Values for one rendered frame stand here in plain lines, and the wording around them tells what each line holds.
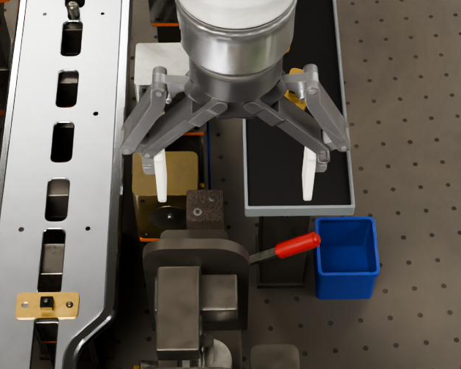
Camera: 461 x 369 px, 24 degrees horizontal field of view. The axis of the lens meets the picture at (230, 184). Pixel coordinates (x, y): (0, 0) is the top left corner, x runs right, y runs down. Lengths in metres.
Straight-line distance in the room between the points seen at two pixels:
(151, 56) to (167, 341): 0.49
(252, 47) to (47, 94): 0.92
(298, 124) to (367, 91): 1.14
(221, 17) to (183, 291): 0.56
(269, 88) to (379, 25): 1.33
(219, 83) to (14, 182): 0.80
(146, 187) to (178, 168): 0.05
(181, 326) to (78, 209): 0.37
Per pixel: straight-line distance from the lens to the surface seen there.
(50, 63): 1.71
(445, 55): 2.13
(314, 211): 1.34
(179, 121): 0.90
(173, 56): 1.55
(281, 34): 0.79
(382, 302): 1.81
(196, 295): 1.25
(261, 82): 0.83
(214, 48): 0.78
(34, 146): 1.61
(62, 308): 1.46
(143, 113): 0.90
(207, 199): 1.42
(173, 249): 1.27
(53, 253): 1.52
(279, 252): 1.34
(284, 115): 0.90
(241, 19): 0.75
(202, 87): 0.84
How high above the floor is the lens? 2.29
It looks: 57 degrees down
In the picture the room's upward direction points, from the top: straight up
